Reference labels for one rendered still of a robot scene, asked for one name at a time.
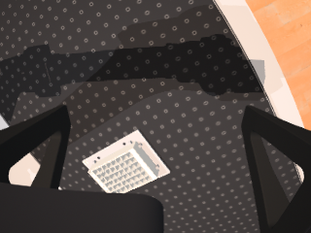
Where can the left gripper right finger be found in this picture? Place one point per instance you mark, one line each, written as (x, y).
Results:
(275, 216)

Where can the white grid rack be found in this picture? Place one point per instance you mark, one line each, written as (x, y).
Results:
(124, 170)

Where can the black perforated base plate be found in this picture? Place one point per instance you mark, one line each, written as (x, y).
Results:
(174, 69)

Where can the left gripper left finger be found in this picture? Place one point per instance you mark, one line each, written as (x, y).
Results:
(20, 139)

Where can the grey rectangular metal plate with slots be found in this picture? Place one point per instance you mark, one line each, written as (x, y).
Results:
(128, 140)

